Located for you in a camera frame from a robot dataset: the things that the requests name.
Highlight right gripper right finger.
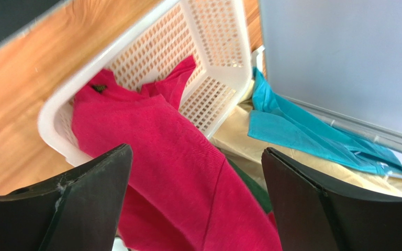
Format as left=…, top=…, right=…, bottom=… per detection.
left=262, top=148, right=402, bottom=250

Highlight white plastic basket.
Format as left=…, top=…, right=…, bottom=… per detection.
left=37, top=0, right=253, bottom=167

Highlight teal t-shirt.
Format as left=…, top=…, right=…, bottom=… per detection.
left=248, top=68, right=402, bottom=176

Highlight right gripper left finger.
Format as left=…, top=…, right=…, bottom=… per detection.
left=0, top=144, right=133, bottom=250

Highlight red t-shirt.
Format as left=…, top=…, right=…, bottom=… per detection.
left=72, top=56, right=282, bottom=250

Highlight green and cream t-shirt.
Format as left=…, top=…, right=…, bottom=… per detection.
left=227, top=159, right=272, bottom=214

